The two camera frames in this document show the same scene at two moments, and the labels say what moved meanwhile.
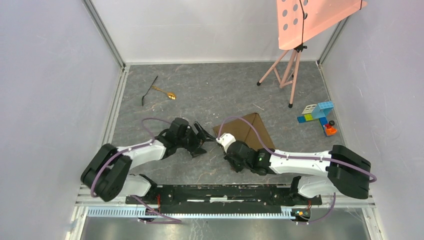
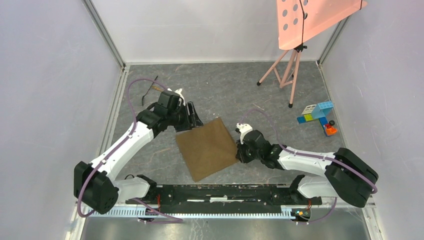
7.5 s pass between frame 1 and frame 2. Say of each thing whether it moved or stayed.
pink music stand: stayed
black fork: stayed
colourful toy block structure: stayed
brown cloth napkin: moved
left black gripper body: moved
